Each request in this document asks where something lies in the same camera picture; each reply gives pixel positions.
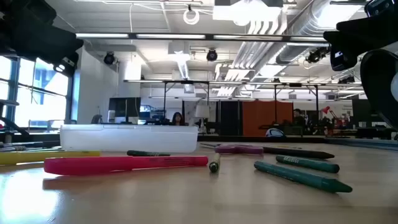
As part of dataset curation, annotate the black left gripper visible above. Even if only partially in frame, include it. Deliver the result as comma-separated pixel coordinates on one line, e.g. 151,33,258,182
0,0,84,65

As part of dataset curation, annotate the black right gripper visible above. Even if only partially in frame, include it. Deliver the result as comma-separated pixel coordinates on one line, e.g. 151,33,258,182
323,12,398,54

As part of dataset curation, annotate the translucent textured box lid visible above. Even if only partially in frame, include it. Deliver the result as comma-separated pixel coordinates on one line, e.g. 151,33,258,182
60,124,199,131

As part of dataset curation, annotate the clear plastic supply box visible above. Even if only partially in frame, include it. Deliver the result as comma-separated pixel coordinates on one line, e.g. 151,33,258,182
60,129,198,154

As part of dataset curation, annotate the black pencil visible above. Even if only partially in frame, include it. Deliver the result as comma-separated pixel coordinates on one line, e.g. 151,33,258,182
262,146,336,160

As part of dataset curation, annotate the green crayon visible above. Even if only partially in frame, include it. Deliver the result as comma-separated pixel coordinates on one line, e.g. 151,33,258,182
253,161,353,194
275,154,341,174

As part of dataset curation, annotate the dark green pen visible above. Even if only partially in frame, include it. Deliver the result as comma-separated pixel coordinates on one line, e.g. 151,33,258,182
126,150,172,157

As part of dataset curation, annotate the large window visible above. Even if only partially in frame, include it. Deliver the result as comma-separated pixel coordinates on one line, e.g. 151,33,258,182
0,55,75,129

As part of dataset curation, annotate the red desk lamp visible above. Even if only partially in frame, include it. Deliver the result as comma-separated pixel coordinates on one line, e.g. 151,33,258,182
322,106,340,127

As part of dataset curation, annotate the person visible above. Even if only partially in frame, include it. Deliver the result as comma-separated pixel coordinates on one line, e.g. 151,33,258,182
292,108,307,127
171,111,186,126

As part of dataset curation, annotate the white ceiling unit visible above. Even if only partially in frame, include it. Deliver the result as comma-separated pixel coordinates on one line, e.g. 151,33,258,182
212,0,283,27

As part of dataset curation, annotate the long light bar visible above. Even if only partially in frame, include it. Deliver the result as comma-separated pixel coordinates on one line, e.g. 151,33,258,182
75,32,328,43

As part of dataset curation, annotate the orange partition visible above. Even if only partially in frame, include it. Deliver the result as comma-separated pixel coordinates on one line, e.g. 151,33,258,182
242,100,294,137

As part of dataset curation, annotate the blue white ball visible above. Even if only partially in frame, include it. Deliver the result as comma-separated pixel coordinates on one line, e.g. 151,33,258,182
265,128,285,138

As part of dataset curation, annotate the pink highlighter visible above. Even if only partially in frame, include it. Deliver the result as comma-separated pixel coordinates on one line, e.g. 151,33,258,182
44,155,209,176

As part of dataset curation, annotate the black partition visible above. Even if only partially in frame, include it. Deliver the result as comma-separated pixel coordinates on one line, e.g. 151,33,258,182
217,100,243,136

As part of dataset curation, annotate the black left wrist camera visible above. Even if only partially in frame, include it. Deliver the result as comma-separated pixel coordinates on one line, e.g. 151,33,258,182
52,52,79,76

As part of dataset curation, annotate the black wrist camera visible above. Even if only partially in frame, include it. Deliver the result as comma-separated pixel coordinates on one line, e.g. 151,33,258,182
329,45,359,72
52,52,79,76

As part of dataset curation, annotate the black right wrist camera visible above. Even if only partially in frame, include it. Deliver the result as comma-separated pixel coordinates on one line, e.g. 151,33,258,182
329,45,359,72

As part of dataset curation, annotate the silver ventilation duct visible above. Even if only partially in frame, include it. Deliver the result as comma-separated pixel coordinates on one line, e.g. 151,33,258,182
273,0,363,65

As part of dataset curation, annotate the black background rig frame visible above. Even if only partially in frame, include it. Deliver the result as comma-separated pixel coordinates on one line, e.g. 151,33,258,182
272,82,320,128
162,80,211,126

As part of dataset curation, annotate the white coiled cable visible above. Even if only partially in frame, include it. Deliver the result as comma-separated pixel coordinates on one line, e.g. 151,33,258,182
182,8,201,26

